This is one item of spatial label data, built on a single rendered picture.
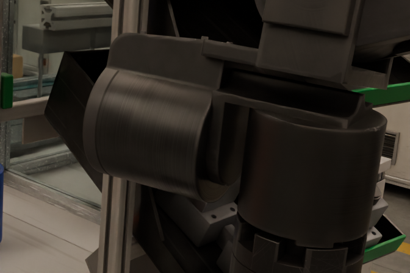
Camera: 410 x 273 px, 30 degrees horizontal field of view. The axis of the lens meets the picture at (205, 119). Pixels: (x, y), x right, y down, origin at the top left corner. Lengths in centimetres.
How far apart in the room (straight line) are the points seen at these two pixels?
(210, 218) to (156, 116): 33
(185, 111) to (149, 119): 2
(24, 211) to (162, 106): 137
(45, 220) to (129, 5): 111
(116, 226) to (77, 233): 97
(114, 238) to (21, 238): 94
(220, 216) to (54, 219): 102
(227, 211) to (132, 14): 20
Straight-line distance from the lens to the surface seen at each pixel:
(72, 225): 162
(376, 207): 74
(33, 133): 78
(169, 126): 32
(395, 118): 461
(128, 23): 57
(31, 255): 149
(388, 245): 78
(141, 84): 34
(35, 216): 166
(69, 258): 148
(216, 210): 66
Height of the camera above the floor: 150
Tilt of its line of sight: 15 degrees down
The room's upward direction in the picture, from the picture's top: 5 degrees clockwise
